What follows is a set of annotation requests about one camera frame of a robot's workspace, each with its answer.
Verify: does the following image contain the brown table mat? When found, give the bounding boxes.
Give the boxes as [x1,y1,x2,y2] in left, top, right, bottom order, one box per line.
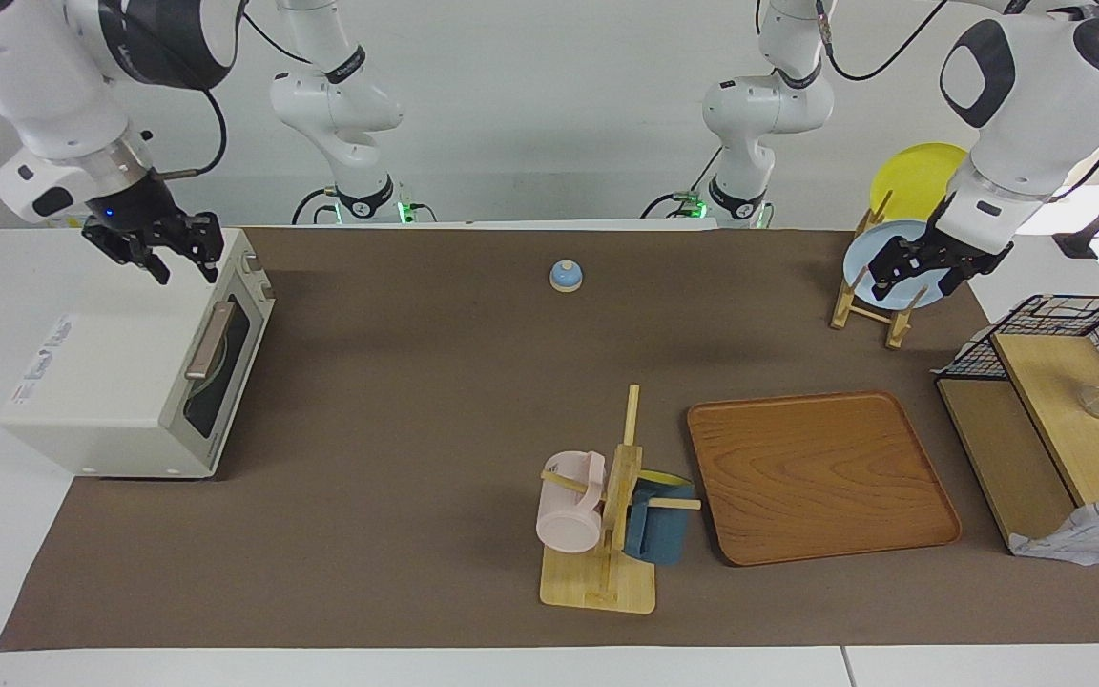
[0,226,1099,652]

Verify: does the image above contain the yellow plate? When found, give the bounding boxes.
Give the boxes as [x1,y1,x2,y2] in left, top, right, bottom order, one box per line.
[869,143,970,228]

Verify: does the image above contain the brown wooden tray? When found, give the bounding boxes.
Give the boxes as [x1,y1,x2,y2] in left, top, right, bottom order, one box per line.
[686,389,963,568]

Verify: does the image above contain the wooden mug tree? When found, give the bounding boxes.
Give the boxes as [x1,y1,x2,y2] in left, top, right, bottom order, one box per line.
[539,384,703,615]

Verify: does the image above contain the dark blue mug yellow inside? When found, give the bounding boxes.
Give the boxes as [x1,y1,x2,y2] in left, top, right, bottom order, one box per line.
[623,470,694,566]

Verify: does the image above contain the wooden plate rack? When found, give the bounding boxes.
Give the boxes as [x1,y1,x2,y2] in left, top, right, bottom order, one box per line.
[830,191,929,350]

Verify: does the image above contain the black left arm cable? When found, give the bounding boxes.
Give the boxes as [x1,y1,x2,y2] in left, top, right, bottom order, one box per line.
[815,0,1099,203]

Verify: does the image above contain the black base cable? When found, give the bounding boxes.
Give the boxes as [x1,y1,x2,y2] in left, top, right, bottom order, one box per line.
[640,145,724,220]
[290,186,341,227]

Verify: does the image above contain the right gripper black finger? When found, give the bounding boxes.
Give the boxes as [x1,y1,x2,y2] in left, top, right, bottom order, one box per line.
[183,212,225,284]
[126,239,172,286]

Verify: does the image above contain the white toaster oven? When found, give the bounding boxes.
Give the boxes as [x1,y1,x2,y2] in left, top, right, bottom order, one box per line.
[0,227,276,480]

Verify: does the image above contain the oven glass door with handle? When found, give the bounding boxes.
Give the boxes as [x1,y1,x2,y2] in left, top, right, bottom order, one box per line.
[160,281,276,478]

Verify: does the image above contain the pink mug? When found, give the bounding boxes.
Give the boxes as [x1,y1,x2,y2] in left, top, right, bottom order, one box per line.
[536,451,608,554]

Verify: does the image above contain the light blue plate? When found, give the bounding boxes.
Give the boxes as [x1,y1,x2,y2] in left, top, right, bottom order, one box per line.
[842,220,959,309]

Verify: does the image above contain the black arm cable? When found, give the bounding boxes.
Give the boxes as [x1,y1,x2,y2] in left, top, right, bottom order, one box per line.
[151,8,341,182]
[815,0,1099,203]

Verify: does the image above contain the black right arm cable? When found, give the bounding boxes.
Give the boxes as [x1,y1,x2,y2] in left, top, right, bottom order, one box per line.
[151,8,341,182]

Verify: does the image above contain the wooden shelf with wire basket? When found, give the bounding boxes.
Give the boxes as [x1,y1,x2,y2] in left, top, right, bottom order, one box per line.
[934,294,1099,556]

